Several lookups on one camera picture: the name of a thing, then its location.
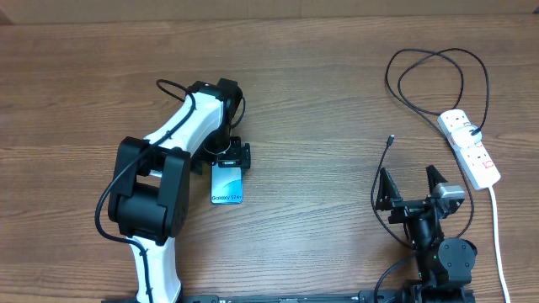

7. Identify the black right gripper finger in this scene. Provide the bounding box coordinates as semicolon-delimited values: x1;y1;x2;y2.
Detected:
425;165;447;198
375;167;403;210

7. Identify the Samsung Galaxy smartphone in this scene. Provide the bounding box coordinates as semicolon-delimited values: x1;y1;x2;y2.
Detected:
211;164;243;205

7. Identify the black USB charging cable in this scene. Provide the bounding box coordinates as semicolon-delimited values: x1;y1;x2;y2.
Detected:
370;47;491;249

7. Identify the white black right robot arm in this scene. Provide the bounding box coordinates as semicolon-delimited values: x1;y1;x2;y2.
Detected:
373;165;478;302

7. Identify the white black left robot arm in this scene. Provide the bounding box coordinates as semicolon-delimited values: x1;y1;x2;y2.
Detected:
94;78;251;302

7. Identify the white charger adapter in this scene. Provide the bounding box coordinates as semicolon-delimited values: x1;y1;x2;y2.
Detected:
449;125;483;151

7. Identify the white power strip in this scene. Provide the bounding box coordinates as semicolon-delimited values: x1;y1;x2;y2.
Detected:
437;109;501;190

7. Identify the white power strip cord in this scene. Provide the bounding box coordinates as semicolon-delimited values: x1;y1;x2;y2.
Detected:
488;186;511;303

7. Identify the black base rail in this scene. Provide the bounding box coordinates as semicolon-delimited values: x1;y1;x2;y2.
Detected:
101;290;476;303

